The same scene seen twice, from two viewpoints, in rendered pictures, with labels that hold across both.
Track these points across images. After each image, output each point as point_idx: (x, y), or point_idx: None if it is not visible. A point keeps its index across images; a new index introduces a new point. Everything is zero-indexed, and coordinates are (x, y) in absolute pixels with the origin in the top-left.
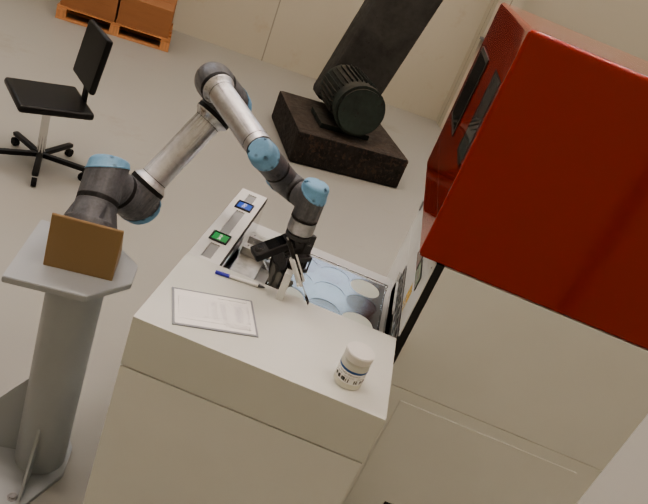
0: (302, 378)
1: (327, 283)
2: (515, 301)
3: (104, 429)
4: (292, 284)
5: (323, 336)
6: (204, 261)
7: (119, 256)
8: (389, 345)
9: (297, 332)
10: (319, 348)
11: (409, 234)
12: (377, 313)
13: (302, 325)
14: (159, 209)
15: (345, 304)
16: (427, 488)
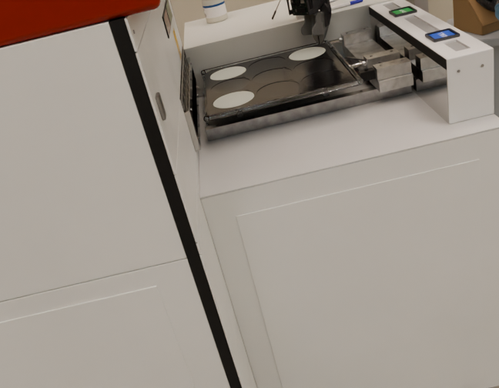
0: (246, 8)
1: (279, 79)
2: None
3: None
4: (301, 31)
5: (246, 22)
6: (380, 0)
7: (472, 22)
8: (189, 43)
9: (267, 15)
10: (246, 18)
11: (179, 165)
12: (209, 88)
13: (267, 18)
14: (497, 7)
15: (247, 76)
16: None
